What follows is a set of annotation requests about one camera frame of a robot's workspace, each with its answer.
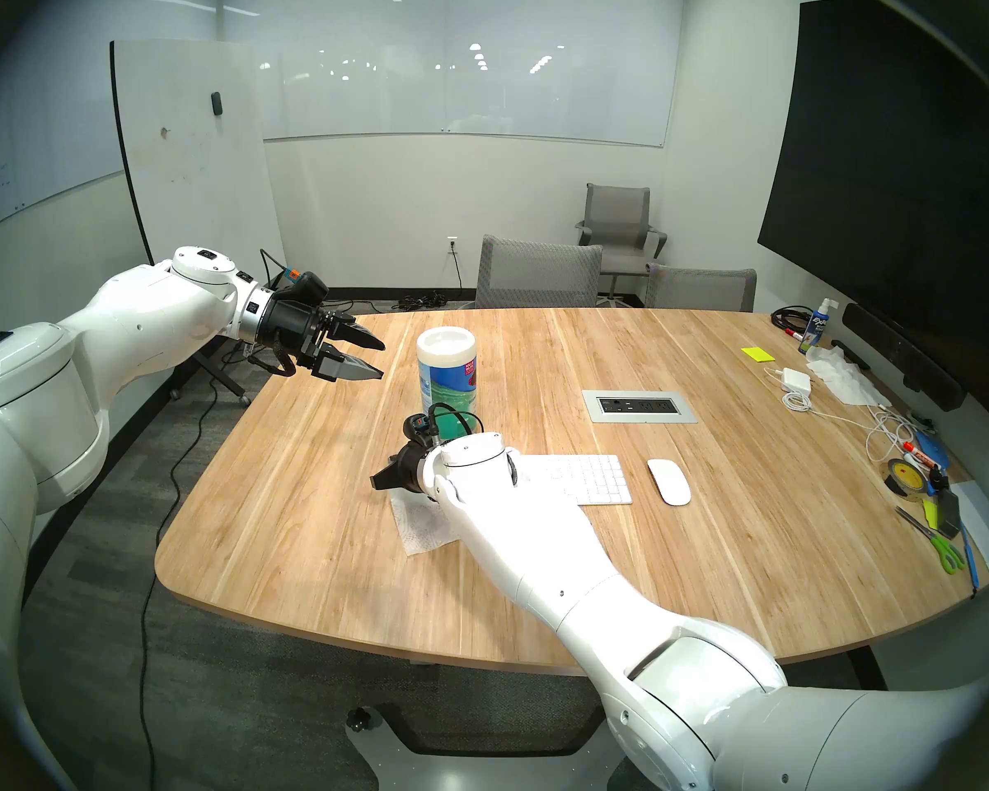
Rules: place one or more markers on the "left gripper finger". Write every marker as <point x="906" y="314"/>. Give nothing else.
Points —
<point x="350" y="367"/>
<point x="358" y="332"/>

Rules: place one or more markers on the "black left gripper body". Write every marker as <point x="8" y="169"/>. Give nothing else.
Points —
<point x="292" y="332"/>

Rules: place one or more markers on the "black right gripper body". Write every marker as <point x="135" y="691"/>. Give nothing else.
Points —
<point x="416" y="468"/>

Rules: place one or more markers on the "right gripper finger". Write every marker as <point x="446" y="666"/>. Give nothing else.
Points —
<point x="386" y="484"/>
<point x="389" y="466"/>

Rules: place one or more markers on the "white disinfecting wipe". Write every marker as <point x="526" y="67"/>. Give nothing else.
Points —
<point x="420" y="534"/>

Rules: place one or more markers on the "disinfecting wipes canister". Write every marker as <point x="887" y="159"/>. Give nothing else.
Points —
<point x="449" y="377"/>

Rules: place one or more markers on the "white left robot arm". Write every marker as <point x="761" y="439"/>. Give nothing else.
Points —
<point x="132" y="320"/>

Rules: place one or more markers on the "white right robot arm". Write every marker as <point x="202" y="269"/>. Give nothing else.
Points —
<point x="544" y="567"/>

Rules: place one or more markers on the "white slim keyboard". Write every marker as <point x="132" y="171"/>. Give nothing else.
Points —
<point x="593" y="480"/>

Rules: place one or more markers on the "wide grey mesh chair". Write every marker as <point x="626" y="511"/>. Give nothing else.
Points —
<point x="536" y="274"/>

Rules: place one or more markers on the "silver table outlet panel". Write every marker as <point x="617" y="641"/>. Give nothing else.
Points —
<point x="639" y="406"/>

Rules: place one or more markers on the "grey office chair with armrests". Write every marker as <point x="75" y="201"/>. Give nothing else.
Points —
<point x="618" y="212"/>

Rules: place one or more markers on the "silver table base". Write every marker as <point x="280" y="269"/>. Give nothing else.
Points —
<point x="478" y="760"/>

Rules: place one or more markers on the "yellow sticky note pad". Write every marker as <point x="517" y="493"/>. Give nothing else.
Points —
<point x="758" y="354"/>

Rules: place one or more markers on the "white power adapter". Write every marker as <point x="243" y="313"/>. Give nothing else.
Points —
<point x="795" y="379"/>

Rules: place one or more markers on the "whiteboard cleaner spray bottle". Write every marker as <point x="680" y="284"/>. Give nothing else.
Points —
<point x="816" y="329"/>

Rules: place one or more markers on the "crumpled white tissue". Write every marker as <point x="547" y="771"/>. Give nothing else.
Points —
<point x="849" y="381"/>

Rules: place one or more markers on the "black video conference bar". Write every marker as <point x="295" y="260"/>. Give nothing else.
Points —
<point x="906" y="357"/>

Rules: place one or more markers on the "red and white marker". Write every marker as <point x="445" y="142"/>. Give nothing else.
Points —
<point x="923" y="456"/>

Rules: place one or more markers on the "blue plastic item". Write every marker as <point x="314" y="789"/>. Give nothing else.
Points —
<point x="935" y="450"/>

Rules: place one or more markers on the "black block eraser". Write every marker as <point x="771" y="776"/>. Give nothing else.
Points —
<point x="948" y="513"/>

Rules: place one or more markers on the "blue pen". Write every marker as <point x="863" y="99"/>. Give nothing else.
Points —
<point x="971" y="559"/>

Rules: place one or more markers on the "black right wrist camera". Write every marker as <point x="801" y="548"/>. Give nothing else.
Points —
<point x="417" y="428"/>

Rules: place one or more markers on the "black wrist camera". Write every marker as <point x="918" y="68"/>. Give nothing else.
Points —
<point x="307" y="287"/>
<point x="417" y="428"/>

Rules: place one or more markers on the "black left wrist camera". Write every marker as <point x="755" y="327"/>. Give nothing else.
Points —
<point x="307" y="287"/>

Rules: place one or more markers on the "large glass wall whiteboard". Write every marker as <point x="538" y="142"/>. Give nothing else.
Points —
<point x="461" y="81"/>

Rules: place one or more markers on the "scribbled side wall whiteboard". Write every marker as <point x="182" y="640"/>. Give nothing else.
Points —
<point x="16" y="171"/>

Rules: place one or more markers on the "black wall display screen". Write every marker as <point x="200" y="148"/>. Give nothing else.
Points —
<point x="890" y="180"/>

